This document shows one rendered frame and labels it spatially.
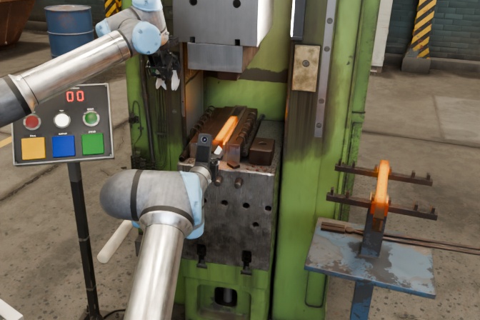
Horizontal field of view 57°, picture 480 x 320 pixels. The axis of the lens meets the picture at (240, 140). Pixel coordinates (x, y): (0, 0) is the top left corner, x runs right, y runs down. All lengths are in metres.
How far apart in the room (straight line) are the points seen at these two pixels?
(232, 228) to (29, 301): 1.24
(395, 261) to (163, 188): 0.90
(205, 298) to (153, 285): 1.26
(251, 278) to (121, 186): 1.06
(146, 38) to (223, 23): 0.49
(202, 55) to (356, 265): 0.88
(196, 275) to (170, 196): 1.07
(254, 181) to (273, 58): 0.64
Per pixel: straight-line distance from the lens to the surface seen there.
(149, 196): 0.97
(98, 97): 1.73
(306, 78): 1.69
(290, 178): 1.87
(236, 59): 1.58
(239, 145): 1.68
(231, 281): 1.97
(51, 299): 2.60
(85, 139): 1.70
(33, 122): 1.74
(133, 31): 1.13
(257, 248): 1.83
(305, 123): 1.76
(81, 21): 6.19
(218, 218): 1.79
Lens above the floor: 1.68
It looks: 24 degrees down
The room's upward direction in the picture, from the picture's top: 2 degrees clockwise
